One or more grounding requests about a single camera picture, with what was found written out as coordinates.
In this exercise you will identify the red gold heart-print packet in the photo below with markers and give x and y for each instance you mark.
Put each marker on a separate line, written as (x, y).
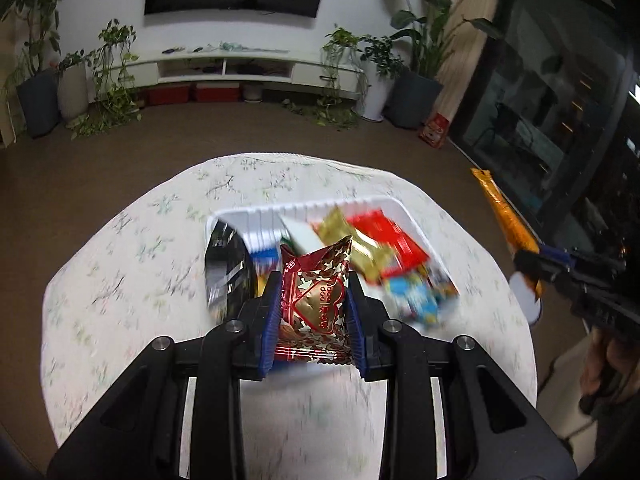
(315, 300)

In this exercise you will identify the beige curtain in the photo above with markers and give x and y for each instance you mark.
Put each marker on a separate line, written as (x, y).
(475, 35)

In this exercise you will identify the black snack packet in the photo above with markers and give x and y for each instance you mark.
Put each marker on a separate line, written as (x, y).
(227, 270)

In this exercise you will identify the gold snack packet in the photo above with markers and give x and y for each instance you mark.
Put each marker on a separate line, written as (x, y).
(345, 240)

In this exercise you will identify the blue yellow snack packet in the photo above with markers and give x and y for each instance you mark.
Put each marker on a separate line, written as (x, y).
(265, 262)

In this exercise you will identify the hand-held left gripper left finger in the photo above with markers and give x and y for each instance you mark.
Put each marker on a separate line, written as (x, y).
(270, 325)

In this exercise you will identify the bushy plant in tall white pot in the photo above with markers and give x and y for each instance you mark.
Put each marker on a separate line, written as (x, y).
(375, 97)

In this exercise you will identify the blue cartoon snack packet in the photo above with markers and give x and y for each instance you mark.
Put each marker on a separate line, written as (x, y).
(417, 297)

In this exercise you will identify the trailing plant in round white pot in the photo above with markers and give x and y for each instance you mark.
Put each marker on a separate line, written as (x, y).
(72, 90)

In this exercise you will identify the small white pot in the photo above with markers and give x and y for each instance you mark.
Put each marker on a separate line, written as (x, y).
(252, 92)

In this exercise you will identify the red storage box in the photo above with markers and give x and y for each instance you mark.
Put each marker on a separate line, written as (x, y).
(169, 95)
(217, 94)

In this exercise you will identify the large red snack packet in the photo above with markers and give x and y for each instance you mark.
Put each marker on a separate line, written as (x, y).
(395, 242)

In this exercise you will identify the long orange snack packet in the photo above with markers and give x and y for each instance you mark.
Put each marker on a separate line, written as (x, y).
(505, 215)

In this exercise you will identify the red printed box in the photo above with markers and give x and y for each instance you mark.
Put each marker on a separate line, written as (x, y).
(434, 131)

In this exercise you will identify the large white snack packet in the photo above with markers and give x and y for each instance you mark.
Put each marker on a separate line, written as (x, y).
(302, 235)

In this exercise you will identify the white television cabinet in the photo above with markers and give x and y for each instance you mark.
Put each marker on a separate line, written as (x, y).
(200, 67)

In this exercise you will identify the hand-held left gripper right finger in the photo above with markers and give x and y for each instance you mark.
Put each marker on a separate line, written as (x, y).
(356, 330)

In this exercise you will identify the small-leaf tree in dark planter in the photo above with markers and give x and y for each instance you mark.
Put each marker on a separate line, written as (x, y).
(37, 102)

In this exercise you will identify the white plastic tray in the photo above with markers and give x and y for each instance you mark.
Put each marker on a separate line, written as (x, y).
(260, 222)

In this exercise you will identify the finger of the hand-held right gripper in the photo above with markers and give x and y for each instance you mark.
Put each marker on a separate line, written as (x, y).
(556, 255)
(532, 266)

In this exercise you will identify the round table with floral cloth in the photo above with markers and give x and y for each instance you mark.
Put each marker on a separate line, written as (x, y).
(125, 285)

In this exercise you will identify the person's right hand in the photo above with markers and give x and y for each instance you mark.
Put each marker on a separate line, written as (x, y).
(595, 367)

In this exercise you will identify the white cylindrical container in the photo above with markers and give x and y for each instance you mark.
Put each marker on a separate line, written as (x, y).
(527, 305)

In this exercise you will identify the glass sliding door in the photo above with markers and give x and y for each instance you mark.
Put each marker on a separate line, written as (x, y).
(545, 120)

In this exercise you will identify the hanging vine plant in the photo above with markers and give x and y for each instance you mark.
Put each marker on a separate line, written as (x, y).
(337, 55)

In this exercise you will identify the broad-leaf plant in grey planter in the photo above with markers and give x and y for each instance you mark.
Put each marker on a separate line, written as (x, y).
(415, 100)

